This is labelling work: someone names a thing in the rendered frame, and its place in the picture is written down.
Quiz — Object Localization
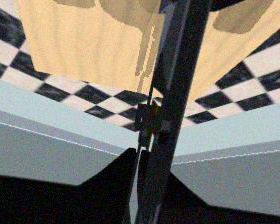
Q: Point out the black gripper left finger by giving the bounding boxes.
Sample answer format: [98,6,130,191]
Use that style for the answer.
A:
[0,148,136,224]

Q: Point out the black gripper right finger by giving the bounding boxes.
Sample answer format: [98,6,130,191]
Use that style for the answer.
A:
[137,150,280,224]

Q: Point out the light wooden board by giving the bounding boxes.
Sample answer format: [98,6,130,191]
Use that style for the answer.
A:
[16,0,280,104]

